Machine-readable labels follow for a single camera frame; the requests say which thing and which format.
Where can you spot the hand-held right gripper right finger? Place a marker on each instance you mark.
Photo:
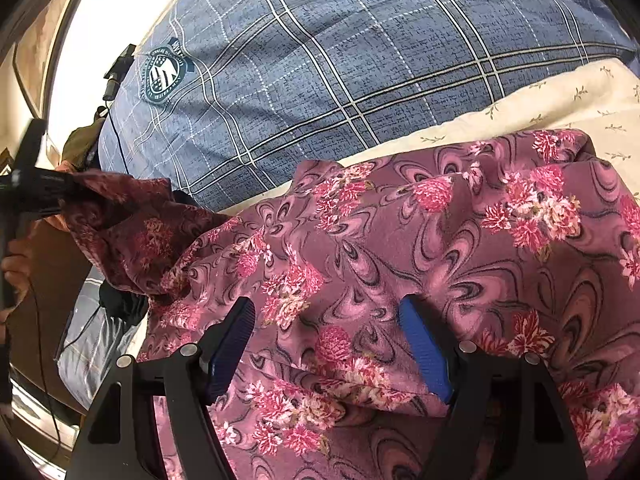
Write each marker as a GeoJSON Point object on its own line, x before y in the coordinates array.
{"type": "Point", "coordinates": [424, 352]}

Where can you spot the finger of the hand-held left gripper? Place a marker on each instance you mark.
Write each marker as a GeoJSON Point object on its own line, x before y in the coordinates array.
{"type": "Point", "coordinates": [47, 191]}

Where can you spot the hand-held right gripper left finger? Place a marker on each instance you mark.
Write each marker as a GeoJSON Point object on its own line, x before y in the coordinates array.
{"type": "Point", "coordinates": [231, 352]}

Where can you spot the purple floral garment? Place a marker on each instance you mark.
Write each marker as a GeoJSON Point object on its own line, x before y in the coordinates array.
{"type": "Point", "coordinates": [400, 220]}

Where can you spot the person's left hand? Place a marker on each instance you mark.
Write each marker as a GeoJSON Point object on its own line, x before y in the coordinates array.
{"type": "Point", "coordinates": [17, 272]}

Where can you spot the brown wooden board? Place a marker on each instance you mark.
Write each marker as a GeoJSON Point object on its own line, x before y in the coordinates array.
{"type": "Point", "coordinates": [55, 270]}

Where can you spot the olive green cloth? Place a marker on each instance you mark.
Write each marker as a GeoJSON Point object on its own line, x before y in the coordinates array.
{"type": "Point", "coordinates": [80, 142]}

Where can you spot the small black device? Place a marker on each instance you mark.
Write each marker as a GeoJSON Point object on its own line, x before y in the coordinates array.
{"type": "Point", "coordinates": [118, 72]}

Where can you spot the cream floral bed sheet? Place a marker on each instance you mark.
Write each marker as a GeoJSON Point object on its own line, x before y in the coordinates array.
{"type": "Point", "coordinates": [550, 105]}

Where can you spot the blue plaid quilt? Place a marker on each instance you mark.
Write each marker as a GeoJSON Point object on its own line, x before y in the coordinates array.
{"type": "Point", "coordinates": [350, 60]}

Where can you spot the wooden window frame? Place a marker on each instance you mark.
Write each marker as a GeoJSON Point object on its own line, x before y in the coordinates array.
{"type": "Point", "coordinates": [35, 60]}

